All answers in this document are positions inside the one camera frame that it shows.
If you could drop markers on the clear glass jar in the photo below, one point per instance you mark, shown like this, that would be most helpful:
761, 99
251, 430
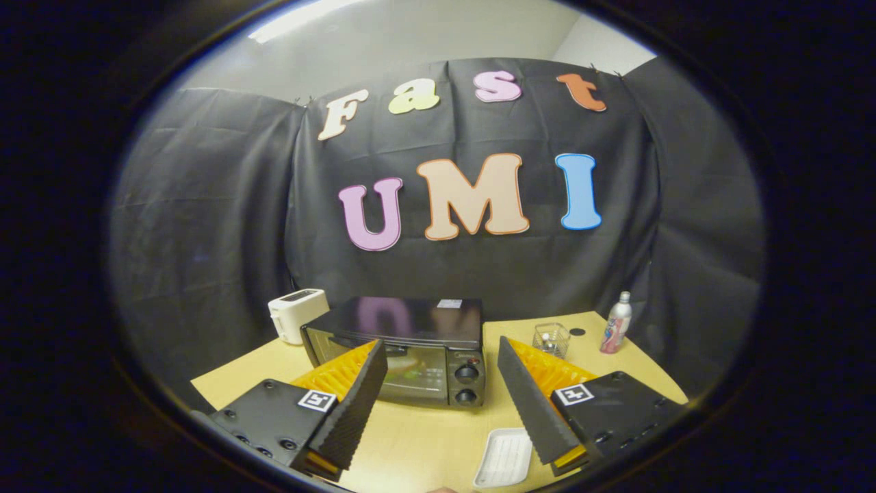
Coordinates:
551, 340

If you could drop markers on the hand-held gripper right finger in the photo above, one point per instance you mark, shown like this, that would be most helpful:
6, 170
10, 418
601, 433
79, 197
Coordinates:
530, 404

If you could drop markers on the black toaster oven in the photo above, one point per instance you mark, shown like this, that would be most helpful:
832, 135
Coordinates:
424, 322

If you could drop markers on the white pop-up toaster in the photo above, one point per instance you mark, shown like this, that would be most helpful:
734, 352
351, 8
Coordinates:
298, 315

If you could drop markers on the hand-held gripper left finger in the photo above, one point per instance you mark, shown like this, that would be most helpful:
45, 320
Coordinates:
356, 404

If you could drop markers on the silver bottle with pink label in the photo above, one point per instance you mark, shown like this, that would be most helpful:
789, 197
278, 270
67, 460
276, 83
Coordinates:
614, 329

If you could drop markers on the white plastic tray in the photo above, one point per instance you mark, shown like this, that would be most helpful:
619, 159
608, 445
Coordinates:
503, 457

